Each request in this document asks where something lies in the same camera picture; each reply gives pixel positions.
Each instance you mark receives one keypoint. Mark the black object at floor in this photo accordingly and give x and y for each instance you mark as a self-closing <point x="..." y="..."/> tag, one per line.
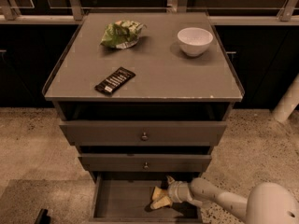
<point x="42" y="217"/>

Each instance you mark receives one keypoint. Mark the white ceramic bowl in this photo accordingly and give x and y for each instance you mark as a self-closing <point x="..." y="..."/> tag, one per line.
<point x="194" y="41"/>

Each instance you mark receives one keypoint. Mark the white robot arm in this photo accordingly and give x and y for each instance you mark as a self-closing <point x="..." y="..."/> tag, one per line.
<point x="268" y="203"/>

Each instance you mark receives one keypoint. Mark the grey bottom drawer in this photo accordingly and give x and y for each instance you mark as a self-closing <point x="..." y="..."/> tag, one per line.
<point x="125" y="198"/>

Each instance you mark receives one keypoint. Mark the grey middle drawer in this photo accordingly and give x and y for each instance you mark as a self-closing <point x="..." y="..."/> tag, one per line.
<point x="144" y="162"/>

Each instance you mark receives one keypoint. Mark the green chip bag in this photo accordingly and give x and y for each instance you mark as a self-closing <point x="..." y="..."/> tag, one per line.
<point x="122" y="34"/>

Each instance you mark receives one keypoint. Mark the grey top drawer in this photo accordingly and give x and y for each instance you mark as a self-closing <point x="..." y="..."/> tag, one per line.
<point x="143" y="133"/>

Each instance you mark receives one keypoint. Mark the grey drawer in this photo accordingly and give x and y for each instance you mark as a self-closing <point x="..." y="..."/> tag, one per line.
<point x="143" y="133"/>
<point x="144" y="162"/>
<point x="125" y="198"/>

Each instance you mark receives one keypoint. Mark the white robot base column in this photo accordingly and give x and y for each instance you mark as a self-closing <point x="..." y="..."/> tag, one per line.
<point x="288" y="102"/>

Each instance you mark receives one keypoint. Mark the yellow sponge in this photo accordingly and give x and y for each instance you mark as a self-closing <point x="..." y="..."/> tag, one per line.
<point x="158" y="194"/>

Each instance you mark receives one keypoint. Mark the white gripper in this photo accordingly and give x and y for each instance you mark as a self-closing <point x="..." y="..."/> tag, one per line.
<point x="174" y="191"/>

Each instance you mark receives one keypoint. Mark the grey drawer cabinet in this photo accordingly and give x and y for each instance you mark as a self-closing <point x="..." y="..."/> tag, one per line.
<point x="168" y="85"/>

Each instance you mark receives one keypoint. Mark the metal railing frame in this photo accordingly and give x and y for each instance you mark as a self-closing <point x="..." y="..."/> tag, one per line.
<point x="221" y="12"/>

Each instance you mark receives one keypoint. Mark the black snack bar wrapper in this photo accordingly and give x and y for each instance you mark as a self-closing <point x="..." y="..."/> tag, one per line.
<point x="113" y="82"/>

